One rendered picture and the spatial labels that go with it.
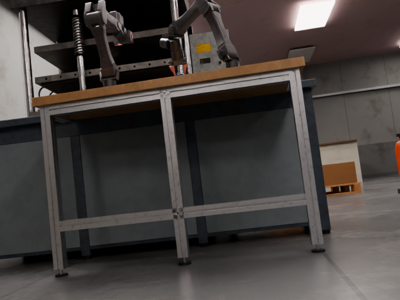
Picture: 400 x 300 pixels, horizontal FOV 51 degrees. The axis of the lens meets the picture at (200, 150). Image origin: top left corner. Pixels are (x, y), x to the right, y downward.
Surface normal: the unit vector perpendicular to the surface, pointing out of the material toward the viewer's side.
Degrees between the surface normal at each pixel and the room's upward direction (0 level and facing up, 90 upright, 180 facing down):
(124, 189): 90
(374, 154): 90
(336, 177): 90
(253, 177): 90
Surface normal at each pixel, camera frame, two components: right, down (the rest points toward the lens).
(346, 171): 0.11, -0.10
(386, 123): -0.14, -0.07
